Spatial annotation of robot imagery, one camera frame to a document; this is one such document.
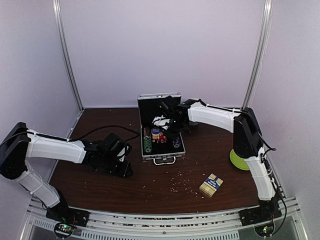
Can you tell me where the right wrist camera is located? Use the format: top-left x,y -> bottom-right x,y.
152,115 -> 170,130

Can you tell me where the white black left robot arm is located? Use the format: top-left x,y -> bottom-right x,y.
0,122 -> 133,225

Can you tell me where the purple small blind button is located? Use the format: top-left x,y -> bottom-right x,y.
151,127 -> 161,135

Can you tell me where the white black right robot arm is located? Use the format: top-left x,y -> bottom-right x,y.
152,96 -> 282,225

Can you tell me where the blue playing card box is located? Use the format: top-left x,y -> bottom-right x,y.
199,173 -> 224,198

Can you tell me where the right poker chip row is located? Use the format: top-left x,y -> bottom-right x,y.
172,138 -> 181,148

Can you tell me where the cream ceramic mug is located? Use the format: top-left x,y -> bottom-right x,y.
189,121 -> 199,126

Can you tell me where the left aluminium frame post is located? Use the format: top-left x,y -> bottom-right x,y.
52,0 -> 84,111

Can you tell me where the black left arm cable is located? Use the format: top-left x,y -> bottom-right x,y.
67,124 -> 141,146

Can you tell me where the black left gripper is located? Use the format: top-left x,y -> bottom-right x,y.
100,153 -> 133,179

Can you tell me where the left poker chip row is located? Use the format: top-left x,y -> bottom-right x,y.
143,127 -> 152,154

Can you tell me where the front aluminium rail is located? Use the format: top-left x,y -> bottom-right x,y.
17,197 -> 308,240

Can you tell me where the aluminium frame post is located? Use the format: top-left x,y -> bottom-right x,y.
241,0 -> 274,109
52,0 -> 84,111

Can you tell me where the right aluminium frame post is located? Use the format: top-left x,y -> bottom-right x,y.
241,0 -> 274,109

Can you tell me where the aluminium poker chip case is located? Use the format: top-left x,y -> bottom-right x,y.
137,92 -> 186,166

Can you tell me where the green plate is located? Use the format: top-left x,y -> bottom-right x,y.
229,149 -> 250,171

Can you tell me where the poker chip row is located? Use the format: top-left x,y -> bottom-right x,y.
172,138 -> 181,148
143,127 -> 152,154

